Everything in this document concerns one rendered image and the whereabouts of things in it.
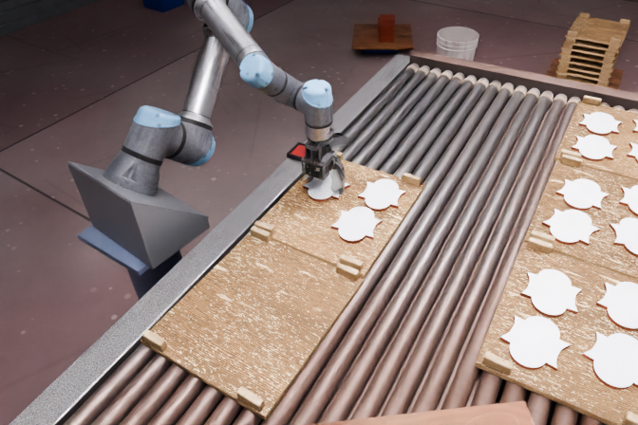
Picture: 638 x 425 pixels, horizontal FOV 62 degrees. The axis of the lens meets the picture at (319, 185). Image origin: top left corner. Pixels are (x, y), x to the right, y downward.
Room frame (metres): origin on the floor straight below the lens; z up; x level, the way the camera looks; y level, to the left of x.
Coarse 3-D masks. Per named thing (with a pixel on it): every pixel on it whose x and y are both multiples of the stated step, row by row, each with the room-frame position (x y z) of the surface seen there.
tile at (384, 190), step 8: (368, 184) 1.23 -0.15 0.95; (376, 184) 1.23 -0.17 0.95; (384, 184) 1.23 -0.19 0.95; (392, 184) 1.22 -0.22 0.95; (368, 192) 1.19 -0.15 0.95; (376, 192) 1.19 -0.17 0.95; (384, 192) 1.19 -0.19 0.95; (392, 192) 1.19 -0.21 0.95; (400, 192) 1.19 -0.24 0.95; (368, 200) 1.15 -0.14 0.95; (376, 200) 1.15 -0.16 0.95; (384, 200) 1.15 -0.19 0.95; (392, 200) 1.15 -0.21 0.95; (368, 208) 1.13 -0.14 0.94; (376, 208) 1.12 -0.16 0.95; (384, 208) 1.12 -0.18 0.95
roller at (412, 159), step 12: (468, 84) 1.88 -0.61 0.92; (456, 96) 1.78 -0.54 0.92; (444, 108) 1.70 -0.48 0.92; (456, 108) 1.72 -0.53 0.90; (444, 120) 1.62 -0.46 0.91; (432, 132) 1.54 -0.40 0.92; (420, 144) 1.47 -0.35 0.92; (408, 156) 1.41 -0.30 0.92; (420, 156) 1.42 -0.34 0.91; (408, 168) 1.34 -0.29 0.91; (216, 408) 0.56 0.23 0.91; (228, 408) 0.56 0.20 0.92; (240, 408) 0.57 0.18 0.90; (216, 420) 0.53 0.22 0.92; (228, 420) 0.54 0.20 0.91
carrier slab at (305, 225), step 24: (360, 168) 1.33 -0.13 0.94; (288, 192) 1.22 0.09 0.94; (360, 192) 1.21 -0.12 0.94; (408, 192) 1.20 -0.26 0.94; (264, 216) 1.12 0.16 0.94; (288, 216) 1.11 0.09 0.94; (312, 216) 1.11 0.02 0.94; (336, 216) 1.10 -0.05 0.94; (384, 216) 1.09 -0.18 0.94; (288, 240) 1.02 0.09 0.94; (312, 240) 1.01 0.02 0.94; (336, 240) 1.01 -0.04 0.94; (384, 240) 1.00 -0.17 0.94; (336, 264) 0.92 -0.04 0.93
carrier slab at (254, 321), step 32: (256, 256) 0.96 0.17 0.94; (288, 256) 0.96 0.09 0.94; (192, 288) 0.86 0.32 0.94; (224, 288) 0.86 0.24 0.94; (256, 288) 0.85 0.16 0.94; (288, 288) 0.85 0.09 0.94; (320, 288) 0.84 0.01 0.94; (352, 288) 0.84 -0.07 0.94; (160, 320) 0.77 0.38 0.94; (192, 320) 0.77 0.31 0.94; (224, 320) 0.76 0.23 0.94; (256, 320) 0.76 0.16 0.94; (288, 320) 0.76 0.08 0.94; (320, 320) 0.75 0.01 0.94; (160, 352) 0.68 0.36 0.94; (192, 352) 0.68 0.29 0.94; (224, 352) 0.68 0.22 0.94; (256, 352) 0.67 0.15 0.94; (288, 352) 0.67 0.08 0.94; (224, 384) 0.60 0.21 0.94; (256, 384) 0.60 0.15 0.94; (288, 384) 0.59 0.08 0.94
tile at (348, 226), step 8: (352, 208) 1.12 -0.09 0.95; (360, 208) 1.12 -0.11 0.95; (344, 216) 1.09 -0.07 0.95; (352, 216) 1.09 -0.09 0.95; (360, 216) 1.09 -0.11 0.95; (368, 216) 1.09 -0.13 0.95; (336, 224) 1.06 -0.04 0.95; (344, 224) 1.06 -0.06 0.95; (352, 224) 1.06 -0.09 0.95; (360, 224) 1.06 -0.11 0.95; (368, 224) 1.05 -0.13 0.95; (376, 224) 1.05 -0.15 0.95; (344, 232) 1.02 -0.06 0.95; (352, 232) 1.02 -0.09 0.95; (360, 232) 1.02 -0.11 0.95; (368, 232) 1.02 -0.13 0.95; (344, 240) 1.00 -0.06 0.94; (352, 240) 0.99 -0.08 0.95; (360, 240) 1.00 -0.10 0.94
